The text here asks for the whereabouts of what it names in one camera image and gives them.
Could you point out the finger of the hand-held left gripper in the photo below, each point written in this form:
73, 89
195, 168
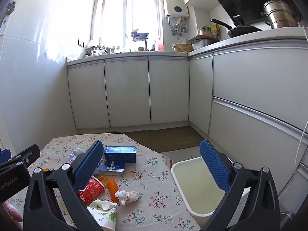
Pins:
27, 154
4, 154

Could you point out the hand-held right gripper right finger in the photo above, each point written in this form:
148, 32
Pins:
214, 166

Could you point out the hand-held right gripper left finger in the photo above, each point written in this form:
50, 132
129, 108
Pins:
87, 167

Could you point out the red snack cup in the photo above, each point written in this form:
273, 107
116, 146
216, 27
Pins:
93, 189

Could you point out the white plastic bin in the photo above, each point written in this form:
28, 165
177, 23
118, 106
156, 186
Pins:
197, 185

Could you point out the leaf print paper cup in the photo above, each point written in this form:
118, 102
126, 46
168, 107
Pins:
101, 213

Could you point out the person's left hand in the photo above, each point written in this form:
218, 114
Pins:
10, 211

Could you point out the crumpled white paper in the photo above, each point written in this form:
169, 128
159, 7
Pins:
74, 154

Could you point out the orange peel piece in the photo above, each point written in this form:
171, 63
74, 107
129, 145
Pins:
103, 178

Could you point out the flat blue cardboard box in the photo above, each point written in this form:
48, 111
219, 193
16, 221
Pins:
112, 168

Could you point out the orange carrot piece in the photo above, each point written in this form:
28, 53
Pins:
112, 187

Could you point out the brown floor mat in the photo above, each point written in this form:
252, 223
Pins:
138, 140
175, 138

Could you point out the crumpled white wrapper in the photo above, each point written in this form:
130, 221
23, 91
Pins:
126, 196

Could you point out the floral tablecloth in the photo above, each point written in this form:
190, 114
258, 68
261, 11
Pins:
149, 173

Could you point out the white drawer base cabinet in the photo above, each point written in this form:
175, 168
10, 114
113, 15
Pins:
252, 96

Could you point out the white door base cabinet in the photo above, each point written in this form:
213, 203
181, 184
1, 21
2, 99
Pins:
127, 91

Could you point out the cluster of small jars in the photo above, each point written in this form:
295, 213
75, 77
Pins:
101, 50

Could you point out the metal tray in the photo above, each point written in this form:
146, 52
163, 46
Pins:
204, 44

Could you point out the wicker basket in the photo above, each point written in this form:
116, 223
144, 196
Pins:
182, 47

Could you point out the brown cutting board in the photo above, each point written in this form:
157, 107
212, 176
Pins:
201, 38

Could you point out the red bottle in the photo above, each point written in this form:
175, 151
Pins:
160, 45

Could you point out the dark sink faucet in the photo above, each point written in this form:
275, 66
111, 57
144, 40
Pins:
145, 45

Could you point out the food bags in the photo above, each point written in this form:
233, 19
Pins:
209, 30

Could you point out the grey door latch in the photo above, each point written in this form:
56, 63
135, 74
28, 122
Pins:
7, 16

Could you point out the black frying pan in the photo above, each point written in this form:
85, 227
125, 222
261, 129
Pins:
243, 31

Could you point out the dark blue utensil rack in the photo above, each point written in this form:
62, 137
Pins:
139, 35

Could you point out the water heater pipes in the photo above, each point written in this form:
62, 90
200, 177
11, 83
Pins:
178, 26

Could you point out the stainless steel pot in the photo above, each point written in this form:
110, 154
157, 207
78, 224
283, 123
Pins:
280, 14

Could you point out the white water heater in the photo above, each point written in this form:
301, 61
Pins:
175, 2

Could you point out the black range hood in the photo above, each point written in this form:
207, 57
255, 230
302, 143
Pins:
240, 0

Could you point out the black wall hook rack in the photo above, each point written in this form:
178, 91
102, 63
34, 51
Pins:
80, 43

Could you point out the white frame window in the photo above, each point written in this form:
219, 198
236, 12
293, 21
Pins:
127, 16

